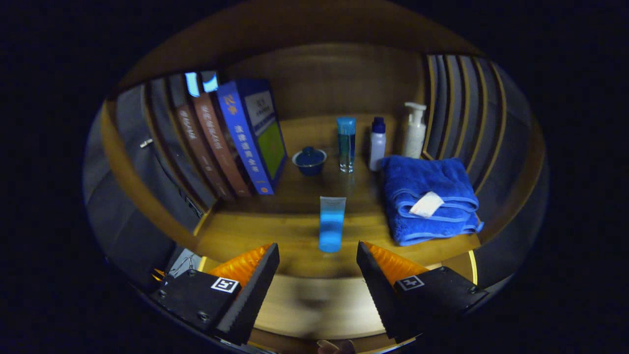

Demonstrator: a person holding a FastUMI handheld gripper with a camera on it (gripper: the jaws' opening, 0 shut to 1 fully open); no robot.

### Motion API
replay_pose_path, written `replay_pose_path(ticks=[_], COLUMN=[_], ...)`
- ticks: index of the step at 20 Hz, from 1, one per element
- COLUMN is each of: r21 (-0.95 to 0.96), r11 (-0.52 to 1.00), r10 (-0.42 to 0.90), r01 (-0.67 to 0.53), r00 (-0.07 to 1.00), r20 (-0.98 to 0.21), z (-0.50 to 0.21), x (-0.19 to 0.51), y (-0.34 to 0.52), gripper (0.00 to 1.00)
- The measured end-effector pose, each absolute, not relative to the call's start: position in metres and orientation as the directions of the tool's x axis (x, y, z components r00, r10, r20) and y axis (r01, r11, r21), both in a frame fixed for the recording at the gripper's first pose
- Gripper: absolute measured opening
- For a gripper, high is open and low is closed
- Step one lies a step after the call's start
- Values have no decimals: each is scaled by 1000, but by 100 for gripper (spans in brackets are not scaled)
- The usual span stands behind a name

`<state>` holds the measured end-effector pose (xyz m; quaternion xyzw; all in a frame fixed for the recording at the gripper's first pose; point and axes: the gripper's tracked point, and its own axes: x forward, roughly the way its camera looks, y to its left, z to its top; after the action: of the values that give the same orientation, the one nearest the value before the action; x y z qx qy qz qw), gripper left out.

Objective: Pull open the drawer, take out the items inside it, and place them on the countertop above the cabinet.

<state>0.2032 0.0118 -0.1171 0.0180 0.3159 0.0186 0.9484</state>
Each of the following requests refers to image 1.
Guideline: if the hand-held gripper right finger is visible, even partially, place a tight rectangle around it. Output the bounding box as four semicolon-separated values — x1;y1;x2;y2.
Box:
356;241;490;344

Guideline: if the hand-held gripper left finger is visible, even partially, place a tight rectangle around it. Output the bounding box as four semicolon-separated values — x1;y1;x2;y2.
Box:
150;242;281;346

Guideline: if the light blue tube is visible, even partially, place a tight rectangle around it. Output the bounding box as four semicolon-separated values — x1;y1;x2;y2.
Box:
318;196;347;253

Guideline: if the wooden countertop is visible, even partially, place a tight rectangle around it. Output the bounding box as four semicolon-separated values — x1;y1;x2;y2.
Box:
194;114;482;280

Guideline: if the wooden cabinet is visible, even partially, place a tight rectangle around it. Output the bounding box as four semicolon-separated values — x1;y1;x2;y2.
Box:
98;0;548;295

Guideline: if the folded blue towel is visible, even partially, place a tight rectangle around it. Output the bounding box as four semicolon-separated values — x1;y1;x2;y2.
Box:
382;155;485;246

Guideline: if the white bottle blue cap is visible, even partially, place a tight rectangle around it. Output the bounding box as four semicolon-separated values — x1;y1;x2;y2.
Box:
369;117;387;172

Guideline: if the dark blue lidded teacup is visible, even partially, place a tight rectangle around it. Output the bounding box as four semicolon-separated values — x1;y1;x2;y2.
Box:
292;146;327;177

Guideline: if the clear blue tall bottle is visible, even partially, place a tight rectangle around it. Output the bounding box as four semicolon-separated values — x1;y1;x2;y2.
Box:
337;117;356;173

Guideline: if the thick blue book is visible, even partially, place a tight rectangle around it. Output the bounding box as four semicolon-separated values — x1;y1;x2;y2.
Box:
216;79;288;195

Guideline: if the reddish brown book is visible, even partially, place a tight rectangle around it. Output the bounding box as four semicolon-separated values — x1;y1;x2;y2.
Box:
192;93;252;197

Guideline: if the dark brown book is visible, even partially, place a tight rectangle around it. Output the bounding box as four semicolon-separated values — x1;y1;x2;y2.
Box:
174;103;231;200

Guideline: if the white pump bottle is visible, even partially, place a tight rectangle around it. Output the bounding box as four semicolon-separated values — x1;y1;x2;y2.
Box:
403;102;427;159

